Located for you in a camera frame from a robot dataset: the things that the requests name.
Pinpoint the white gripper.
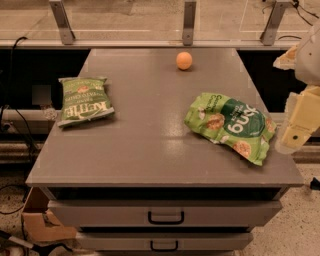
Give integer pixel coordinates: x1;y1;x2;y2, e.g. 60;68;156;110
273;20;320;154

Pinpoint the green rice chip bag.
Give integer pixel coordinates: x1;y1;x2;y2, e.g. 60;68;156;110
184;93;276;166

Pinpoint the green Kettle jalapeno chip bag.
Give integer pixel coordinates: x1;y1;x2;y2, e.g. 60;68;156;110
57;77;114;128

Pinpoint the orange fruit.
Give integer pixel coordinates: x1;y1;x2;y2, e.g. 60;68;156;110
176;52;192;70

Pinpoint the grey upper drawer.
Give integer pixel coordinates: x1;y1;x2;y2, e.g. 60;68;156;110
48;200;282;228

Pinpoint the grey drawer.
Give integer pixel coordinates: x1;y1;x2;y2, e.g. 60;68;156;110
48;200;282;228
76;233;253;252

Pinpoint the grey lower drawer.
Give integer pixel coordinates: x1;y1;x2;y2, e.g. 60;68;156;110
76;233;253;252

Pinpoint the cardboard box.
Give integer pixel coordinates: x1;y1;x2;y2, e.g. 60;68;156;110
22;188;77;242

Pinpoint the black tool on floor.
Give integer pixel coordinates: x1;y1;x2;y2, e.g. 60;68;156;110
0;230;72;256

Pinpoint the right metal railing bracket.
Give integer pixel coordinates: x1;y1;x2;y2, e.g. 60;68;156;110
260;0;290;46

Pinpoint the metal railing bracket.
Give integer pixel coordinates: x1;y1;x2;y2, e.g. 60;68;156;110
260;0;290;46
49;0;75;45
182;0;197;46

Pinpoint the middle metal railing bracket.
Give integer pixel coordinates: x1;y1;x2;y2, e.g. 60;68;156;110
182;0;197;46

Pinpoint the left metal railing bracket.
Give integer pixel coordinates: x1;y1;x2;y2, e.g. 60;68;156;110
49;0;75;45

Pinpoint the black cable left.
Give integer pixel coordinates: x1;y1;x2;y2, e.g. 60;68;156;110
0;35;41;158

